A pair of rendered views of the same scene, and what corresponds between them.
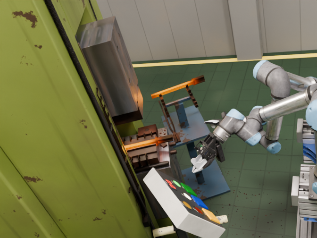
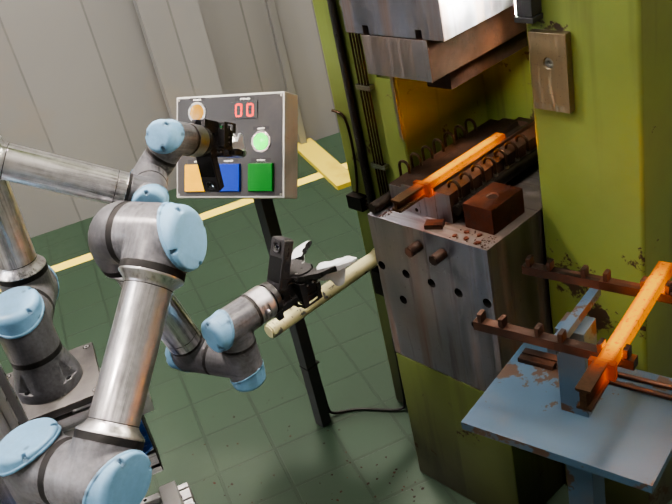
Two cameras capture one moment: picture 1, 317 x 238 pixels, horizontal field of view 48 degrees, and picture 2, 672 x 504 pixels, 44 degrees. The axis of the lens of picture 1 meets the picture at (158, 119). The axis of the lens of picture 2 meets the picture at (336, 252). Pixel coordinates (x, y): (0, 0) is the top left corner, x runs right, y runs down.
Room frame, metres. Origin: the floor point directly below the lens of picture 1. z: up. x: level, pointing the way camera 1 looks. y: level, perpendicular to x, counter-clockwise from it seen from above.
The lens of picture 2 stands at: (2.74, -1.40, 1.90)
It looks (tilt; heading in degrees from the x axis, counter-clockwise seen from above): 30 degrees down; 134
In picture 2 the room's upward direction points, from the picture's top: 13 degrees counter-clockwise
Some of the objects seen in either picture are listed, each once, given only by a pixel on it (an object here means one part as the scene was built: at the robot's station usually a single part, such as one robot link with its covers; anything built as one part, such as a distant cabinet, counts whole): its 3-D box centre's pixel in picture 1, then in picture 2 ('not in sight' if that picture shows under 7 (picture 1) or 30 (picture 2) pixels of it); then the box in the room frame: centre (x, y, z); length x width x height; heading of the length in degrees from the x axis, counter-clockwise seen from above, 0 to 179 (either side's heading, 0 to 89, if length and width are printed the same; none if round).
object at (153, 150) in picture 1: (124, 156); (472, 163); (1.68, 0.27, 0.96); 0.42 x 0.20 x 0.09; 81
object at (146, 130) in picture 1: (148, 133); (493, 207); (1.83, 0.09, 0.95); 0.12 x 0.09 x 0.07; 81
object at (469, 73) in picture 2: not in sight; (477, 53); (1.71, 0.31, 1.24); 0.30 x 0.07 x 0.06; 81
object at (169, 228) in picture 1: (189, 225); (326, 292); (1.29, 0.03, 0.62); 0.44 x 0.05 x 0.05; 81
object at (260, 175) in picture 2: (188, 190); (261, 177); (1.21, -0.03, 1.01); 0.07 x 0.05 x 0.07; 16
